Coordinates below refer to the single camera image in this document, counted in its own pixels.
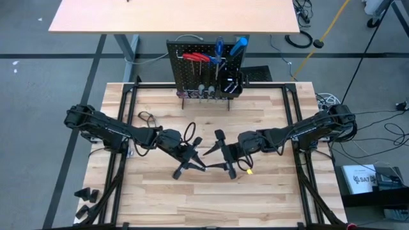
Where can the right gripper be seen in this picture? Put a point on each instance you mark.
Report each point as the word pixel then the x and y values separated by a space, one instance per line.
pixel 230 151

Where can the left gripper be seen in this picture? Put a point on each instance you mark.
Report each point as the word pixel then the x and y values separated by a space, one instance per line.
pixel 187 155

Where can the long black screwdriver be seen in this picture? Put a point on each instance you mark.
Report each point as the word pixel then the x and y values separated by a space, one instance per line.
pixel 219 93

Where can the large blue black screwdriver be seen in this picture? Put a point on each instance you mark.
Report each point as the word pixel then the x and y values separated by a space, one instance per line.
pixel 239 48

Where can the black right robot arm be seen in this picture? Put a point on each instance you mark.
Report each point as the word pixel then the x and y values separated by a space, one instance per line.
pixel 303 127

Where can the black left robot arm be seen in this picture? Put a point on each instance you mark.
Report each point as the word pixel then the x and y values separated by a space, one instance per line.
pixel 105 127

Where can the small yellow tag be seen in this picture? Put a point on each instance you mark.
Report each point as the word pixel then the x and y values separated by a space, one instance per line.
pixel 250 172

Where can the black plastic pegboard bin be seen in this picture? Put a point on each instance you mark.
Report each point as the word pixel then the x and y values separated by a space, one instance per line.
pixel 225 80

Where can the black metal pegboard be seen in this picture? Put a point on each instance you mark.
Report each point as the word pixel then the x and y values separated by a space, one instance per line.
pixel 207 78

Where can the black grid floor mat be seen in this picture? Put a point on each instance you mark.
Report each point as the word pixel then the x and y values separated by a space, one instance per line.
pixel 259 75

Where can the black spare plastic part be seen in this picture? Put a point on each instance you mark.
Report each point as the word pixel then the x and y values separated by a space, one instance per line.
pixel 94 195
pixel 82 211
pixel 82 193

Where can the white printed box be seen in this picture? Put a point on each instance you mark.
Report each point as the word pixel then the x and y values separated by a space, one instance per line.
pixel 359 179

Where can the light wooden desk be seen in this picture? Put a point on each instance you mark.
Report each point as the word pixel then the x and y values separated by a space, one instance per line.
pixel 175 16

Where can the small red object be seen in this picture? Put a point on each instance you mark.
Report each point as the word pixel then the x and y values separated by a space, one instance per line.
pixel 351 226

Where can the black low shelf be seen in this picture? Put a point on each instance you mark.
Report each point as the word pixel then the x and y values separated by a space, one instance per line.
pixel 377 199

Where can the black grey device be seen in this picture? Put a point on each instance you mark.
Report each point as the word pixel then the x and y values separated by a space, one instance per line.
pixel 388 179

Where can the black plug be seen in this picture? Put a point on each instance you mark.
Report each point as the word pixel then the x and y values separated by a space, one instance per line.
pixel 402 106

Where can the office chair base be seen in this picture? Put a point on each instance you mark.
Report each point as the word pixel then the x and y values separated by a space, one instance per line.
pixel 372 22

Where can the black aluminium table frame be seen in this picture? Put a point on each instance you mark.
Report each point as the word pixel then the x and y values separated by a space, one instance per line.
pixel 153 85

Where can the chrome hook rail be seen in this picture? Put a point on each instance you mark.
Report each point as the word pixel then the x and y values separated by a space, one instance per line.
pixel 177 57

